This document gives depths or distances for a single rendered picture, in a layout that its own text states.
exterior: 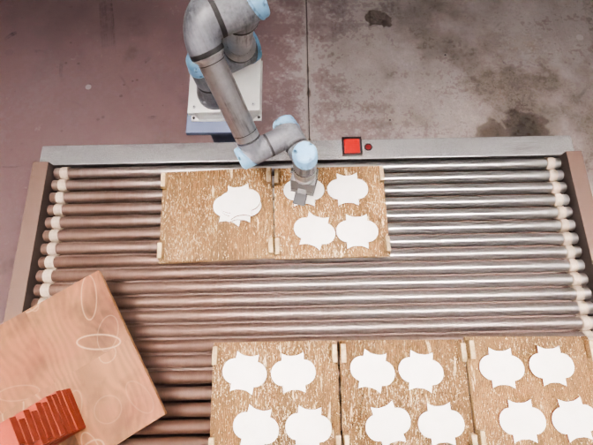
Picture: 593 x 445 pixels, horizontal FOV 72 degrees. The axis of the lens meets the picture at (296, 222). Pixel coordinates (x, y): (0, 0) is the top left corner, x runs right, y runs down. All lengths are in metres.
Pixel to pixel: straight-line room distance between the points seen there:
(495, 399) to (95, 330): 1.28
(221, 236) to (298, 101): 1.53
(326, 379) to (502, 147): 1.10
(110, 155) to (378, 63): 1.95
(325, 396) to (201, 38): 1.11
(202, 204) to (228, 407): 0.70
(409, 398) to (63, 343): 1.10
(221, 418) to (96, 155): 1.07
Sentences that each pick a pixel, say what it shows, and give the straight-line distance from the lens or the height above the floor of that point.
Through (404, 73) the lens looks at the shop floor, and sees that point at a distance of 3.03.
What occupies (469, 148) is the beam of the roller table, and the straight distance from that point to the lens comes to 1.74.
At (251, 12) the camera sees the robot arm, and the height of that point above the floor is 1.51.
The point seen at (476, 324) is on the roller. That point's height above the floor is 0.92.
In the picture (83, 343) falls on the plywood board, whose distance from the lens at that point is 1.47.
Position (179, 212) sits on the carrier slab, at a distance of 1.55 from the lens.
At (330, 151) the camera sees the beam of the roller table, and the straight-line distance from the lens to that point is 1.61.
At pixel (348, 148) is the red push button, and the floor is 0.93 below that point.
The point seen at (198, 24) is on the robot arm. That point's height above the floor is 1.53.
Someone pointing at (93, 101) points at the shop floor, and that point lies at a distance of 3.13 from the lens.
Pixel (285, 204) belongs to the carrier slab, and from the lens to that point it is 1.50.
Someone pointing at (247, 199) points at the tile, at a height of 0.96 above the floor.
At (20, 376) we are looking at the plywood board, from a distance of 1.56.
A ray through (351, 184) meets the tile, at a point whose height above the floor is 0.94.
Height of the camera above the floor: 2.35
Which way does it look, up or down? 73 degrees down
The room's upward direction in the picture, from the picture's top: 1 degrees counter-clockwise
